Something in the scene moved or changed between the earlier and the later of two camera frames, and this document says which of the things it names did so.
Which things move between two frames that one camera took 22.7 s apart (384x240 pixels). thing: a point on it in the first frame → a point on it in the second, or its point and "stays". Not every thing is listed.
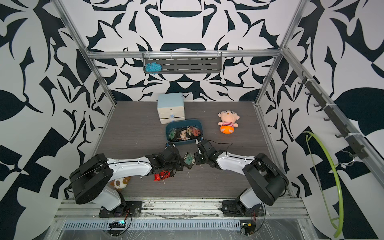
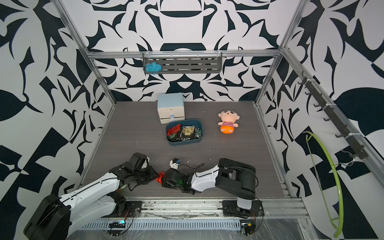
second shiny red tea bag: x=163 y=175 stays
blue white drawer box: x=170 y=107 stays
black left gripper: x=179 y=162 → x=152 y=174
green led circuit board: x=117 y=224 stays
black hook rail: x=324 y=103 stays
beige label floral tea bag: x=183 y=135 → x=188 y=130
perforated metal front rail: x=150 y=224 stays
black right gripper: x=196 y=160 → x=162 y=184
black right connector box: x=249 y=225 stays
